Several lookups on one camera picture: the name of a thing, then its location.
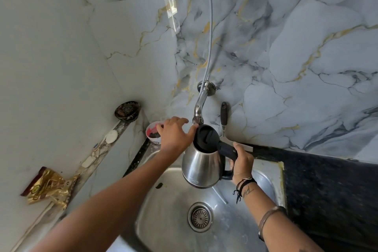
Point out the person's right hand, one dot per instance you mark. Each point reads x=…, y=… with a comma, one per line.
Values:
x=243, y=166

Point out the person's left hand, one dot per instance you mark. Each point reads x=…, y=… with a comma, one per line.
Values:
x=174, y=138

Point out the person's right thumb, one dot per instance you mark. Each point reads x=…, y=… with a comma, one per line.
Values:
x=238, y=149

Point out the person's left thumb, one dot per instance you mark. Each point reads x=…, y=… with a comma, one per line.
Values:
x=192, y=133

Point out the stainless steel electric kettle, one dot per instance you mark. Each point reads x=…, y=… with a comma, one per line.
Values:
x=200, y=163

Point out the person's left forearm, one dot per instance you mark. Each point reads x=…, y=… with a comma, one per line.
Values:
x=118, y=204

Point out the person's right forearm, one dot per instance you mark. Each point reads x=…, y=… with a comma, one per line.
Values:
x=274, y=225

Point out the small white bowl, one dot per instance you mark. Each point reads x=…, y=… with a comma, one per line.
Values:
x=152, y=136

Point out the small dark leaf scrap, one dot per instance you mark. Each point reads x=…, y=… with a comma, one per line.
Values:
x=159, y=185

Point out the round dark dish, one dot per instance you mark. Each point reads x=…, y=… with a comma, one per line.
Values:
x=127, y=111

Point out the metal bangle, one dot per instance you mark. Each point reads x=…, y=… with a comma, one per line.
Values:
x=267, y=216

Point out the metal sink drain strainer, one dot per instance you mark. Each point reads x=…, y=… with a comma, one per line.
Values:
x=200, y=217

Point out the round white soap piece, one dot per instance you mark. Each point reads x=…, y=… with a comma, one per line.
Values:
x=111, y=136

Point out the stainless steel sink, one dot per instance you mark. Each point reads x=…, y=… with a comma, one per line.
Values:
x=168, y=219

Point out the oblong white soap piece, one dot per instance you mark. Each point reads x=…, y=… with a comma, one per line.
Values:
x=88, y=161

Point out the gold foil wrapper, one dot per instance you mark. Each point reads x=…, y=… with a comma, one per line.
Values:
x=50, y=186

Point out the chrome wall tap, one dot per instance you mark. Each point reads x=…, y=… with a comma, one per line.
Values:
x=202, y=98

